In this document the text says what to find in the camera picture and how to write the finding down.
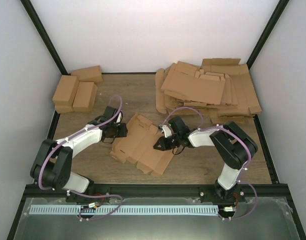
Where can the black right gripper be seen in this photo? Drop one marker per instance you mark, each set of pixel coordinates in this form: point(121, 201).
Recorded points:
point(164, 145)

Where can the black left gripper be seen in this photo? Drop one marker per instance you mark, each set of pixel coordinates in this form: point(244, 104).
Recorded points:
point(123, 133)

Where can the brown cardboard box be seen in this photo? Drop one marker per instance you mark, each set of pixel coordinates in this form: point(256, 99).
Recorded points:
point(138, 147)

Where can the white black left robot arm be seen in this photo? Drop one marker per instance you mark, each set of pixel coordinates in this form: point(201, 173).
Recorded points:
point(52, 167)

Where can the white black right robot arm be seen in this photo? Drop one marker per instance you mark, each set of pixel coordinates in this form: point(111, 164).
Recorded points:
point(235, 147)

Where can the folded cardboard box middle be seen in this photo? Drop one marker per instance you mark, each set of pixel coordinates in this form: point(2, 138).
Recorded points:
point(85, 97)

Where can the folded cardboard box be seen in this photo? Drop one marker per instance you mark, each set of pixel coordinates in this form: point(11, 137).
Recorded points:
point(89, 74)
point(85, 97)
point(66, 91)

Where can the folded cardboard box back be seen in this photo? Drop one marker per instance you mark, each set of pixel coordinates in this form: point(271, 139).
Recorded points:
point(89, 74)

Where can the folded cardboard box left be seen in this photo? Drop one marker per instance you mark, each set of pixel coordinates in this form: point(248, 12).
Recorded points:
point(66, 91)

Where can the stack of flat cardboard blanks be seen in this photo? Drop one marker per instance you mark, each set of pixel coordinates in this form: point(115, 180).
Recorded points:
point(221, 88)

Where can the black left frame post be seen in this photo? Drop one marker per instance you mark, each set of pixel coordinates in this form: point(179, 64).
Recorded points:
point(35, 19)

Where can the black frame post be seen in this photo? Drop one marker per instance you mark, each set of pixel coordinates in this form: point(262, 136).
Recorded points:
point(273, 20)
point(35, 19)

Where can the light blue slotted cable duct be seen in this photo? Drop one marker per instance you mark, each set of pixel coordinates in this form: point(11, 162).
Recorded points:
point(126, 210)

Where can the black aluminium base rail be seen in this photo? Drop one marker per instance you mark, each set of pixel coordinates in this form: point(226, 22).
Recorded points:
point(204, 192)

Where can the black right frame post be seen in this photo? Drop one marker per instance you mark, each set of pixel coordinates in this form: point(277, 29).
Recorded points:
point(273, 20)

